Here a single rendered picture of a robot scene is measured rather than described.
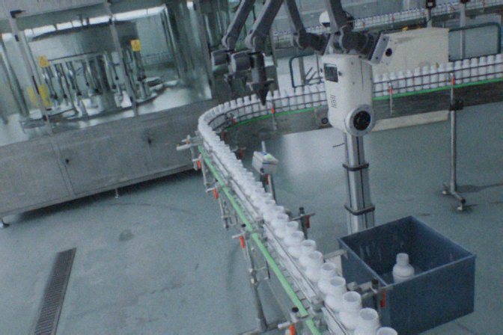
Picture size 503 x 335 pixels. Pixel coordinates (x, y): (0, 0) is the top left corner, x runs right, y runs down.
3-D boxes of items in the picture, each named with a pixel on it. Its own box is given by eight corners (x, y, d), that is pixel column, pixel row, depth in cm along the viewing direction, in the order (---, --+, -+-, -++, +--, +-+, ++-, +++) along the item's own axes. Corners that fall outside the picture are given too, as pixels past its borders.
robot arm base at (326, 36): (323, 56, 210) (331, 33, 208) (310, 51, 207) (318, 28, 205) (316, 55, 218) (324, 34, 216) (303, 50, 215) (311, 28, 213)
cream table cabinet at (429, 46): (432, 109, 600) (430, 27, 561) (449, 120, 542) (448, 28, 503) (357, 121, 610) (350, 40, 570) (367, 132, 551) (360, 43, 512)
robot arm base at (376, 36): (370, 33, 175) (359, 60, 177) (355, 25, 172) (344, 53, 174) (382, 32, 167) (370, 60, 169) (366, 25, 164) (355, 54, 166)
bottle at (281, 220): (302, 259, 129) (295, 213, 123) (293, 270, 124) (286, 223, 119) (285, 256, 132) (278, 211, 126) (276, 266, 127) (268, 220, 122)
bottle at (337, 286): (355, 328, 98) (349, 271, 93) (358, 348, 92) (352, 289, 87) (329, 330, 99) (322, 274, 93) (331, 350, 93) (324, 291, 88)
